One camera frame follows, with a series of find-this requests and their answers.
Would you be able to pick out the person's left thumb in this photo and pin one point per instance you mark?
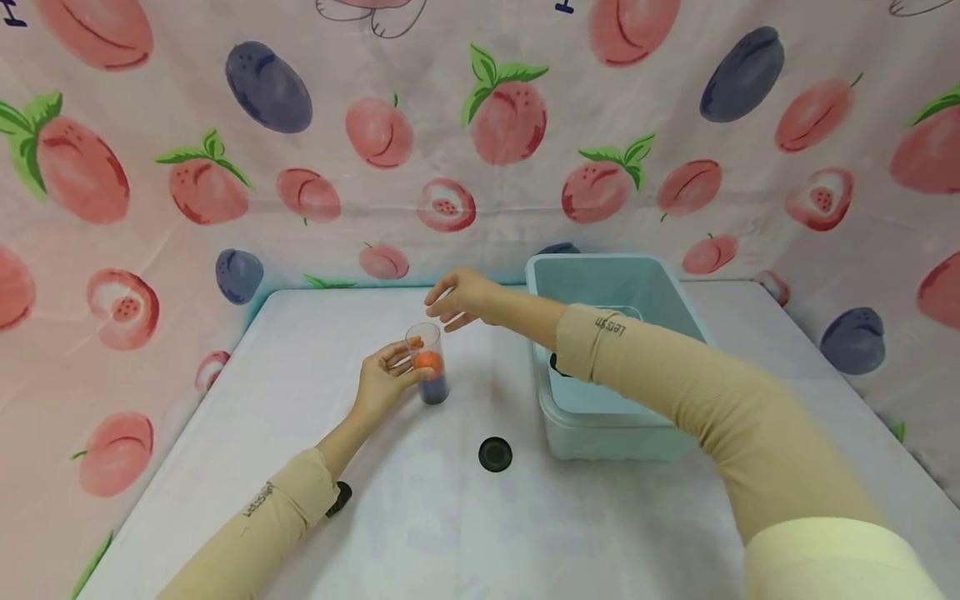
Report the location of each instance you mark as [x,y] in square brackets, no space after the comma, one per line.
[414,380]

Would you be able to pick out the person's right fingers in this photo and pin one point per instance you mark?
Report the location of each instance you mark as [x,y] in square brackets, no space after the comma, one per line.
[444,304]

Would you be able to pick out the person's left fingers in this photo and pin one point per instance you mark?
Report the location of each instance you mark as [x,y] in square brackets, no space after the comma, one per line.
[396,351]

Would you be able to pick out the light blue plastic tub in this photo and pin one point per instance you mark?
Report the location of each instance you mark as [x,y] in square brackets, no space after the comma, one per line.
[622,433]

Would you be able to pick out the black wrist band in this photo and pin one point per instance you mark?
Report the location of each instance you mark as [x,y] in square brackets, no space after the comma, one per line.
[557,365]
[339,498]

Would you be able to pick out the orange ball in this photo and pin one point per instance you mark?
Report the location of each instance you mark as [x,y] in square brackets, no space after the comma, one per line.
[427,360]

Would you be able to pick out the clear plastic cup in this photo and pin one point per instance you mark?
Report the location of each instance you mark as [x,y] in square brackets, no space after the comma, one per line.
[431,342]

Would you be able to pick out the dark blue filling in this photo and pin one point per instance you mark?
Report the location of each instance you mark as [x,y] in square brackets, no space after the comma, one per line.
[435,388]

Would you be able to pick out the black round lid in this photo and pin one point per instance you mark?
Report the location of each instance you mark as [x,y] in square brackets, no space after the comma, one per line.
[495,454]

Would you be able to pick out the person's right hand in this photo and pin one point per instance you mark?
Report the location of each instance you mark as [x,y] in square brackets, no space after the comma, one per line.
[469,293]

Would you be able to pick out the person's right forearm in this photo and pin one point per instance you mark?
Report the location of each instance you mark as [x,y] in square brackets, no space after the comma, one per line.
[712,400]

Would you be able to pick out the person's left hand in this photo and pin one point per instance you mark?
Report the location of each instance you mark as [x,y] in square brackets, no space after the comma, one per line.
[379,387]

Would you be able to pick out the person's left forearm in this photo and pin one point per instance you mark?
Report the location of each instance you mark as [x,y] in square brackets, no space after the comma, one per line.
[285,517]

